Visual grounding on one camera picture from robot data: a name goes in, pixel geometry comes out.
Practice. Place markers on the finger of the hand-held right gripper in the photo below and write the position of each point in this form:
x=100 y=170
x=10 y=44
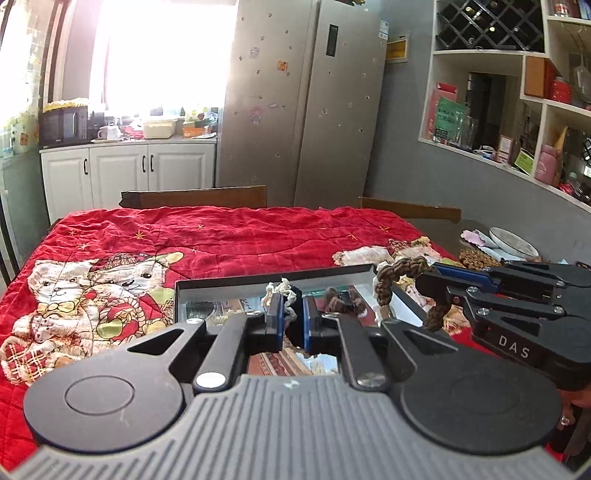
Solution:
x=461 y=273
x=441 y=288

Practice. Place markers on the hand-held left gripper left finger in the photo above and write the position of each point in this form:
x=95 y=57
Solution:
x=276 y=323

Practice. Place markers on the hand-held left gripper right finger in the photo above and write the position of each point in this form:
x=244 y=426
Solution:
x=310 y=325

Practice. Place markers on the brown fuzzy hair accessory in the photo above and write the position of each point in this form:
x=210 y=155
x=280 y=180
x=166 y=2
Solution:
x=337 y=302

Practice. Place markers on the black shallow box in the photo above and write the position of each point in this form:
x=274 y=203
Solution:
x=221 y=295

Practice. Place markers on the person's right hand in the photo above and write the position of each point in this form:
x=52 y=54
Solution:
x=577 y=406

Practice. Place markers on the brown beaded trivet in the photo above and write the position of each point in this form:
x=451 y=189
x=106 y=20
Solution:
x=478 y=259

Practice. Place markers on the pink cloth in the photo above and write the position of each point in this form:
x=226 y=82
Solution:
x=473 y=237

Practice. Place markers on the white plate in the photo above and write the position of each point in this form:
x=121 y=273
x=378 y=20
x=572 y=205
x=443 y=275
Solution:
x=512 y=242

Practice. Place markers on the red printed blanket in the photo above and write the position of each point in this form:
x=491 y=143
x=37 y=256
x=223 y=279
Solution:
x=231 y=240

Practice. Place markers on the pink bottle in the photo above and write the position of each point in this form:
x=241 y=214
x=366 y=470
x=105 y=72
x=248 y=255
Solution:
x=546 y=164

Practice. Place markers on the green box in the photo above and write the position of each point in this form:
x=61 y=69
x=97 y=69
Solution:
x=449 y=121

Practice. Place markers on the red box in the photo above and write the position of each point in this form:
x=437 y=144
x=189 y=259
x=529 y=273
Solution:
x=446 y=91

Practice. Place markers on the orange bowl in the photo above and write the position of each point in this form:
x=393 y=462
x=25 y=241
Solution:
x=197 y=132

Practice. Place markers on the red jar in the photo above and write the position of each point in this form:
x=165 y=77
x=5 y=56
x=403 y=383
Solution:
x=560 y=91

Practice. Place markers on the silver refrigerator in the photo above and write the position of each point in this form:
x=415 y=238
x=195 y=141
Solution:
x=295 y=115

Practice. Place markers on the doll fridge magnet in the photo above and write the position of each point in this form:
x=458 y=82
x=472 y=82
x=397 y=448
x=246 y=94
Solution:
x=256 y=115

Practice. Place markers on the brown box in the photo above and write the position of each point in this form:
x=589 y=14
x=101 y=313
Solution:
x=538 y=77

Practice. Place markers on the white kitchen cabinet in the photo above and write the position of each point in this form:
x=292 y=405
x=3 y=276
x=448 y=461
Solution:
x=120 y=175

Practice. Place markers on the cream plastic basin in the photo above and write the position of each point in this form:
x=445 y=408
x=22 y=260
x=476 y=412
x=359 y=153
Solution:
x=159 y=129

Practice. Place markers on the white mug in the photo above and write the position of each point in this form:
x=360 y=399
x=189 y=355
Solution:
x=108 y=133

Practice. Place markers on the orange fridge sticker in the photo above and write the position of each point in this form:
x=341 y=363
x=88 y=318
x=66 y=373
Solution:
x=282 y=65

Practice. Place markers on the window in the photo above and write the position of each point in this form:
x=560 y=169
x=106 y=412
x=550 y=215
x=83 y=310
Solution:
x=166 y=55

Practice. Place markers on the black microwave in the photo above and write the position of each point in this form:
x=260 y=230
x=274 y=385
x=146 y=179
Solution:
x=62 y=127

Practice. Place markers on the yellow microwave cover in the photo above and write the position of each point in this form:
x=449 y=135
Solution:
x=64 y=104

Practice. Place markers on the white wall shelf unit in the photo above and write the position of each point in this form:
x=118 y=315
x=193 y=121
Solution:
x=531 y=115

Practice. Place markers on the yellow wall sign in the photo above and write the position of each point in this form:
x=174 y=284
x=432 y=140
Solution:
x=398 y=50

